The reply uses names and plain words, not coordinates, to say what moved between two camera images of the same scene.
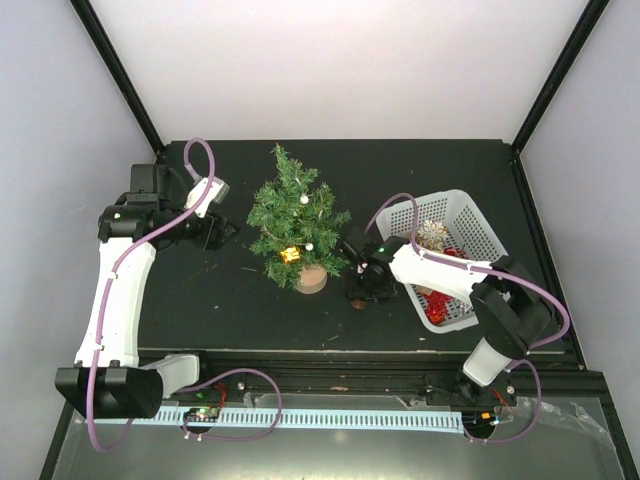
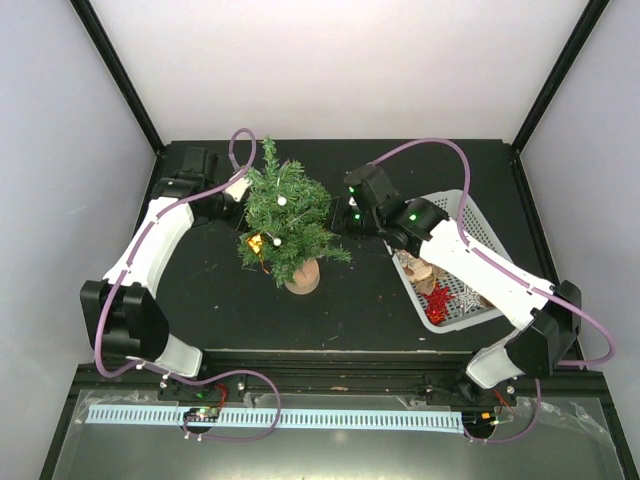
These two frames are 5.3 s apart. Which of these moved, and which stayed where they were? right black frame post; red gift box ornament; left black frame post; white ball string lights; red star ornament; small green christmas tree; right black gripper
Moved: white ball string lights; right black gripper; small green christmas tree
Stayed: red gift box ornament; right black frame post; red star ornament; left black frame post
